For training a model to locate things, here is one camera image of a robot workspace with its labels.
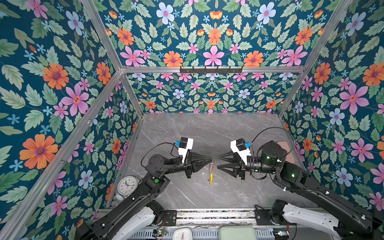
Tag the white clock at front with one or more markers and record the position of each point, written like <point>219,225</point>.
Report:
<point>183,234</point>

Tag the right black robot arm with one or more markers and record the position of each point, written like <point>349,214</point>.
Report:
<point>342,219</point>

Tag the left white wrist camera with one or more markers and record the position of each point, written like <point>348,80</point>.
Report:
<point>184,145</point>

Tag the pale green box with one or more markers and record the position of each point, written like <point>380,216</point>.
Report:
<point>237,233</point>

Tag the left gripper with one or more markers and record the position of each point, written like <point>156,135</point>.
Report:
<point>195,157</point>

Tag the aluminium front rail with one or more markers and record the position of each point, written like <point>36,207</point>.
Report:
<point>216,217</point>

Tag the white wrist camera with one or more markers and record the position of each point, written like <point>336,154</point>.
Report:
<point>242,148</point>
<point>184,145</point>

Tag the pink eraser case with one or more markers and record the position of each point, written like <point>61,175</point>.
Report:
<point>290,157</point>

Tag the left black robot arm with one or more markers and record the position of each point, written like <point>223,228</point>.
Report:
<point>140,209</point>

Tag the black hook rail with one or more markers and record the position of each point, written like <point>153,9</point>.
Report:
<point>210,70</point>

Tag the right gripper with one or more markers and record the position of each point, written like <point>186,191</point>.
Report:
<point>241,165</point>

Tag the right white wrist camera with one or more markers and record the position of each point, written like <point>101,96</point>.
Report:
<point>242,148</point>

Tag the white round alarm clock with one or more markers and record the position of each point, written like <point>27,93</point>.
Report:
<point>127,185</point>

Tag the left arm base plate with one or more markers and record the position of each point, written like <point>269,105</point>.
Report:
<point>166,218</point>

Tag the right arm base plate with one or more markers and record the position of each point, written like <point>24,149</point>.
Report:
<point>264,218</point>

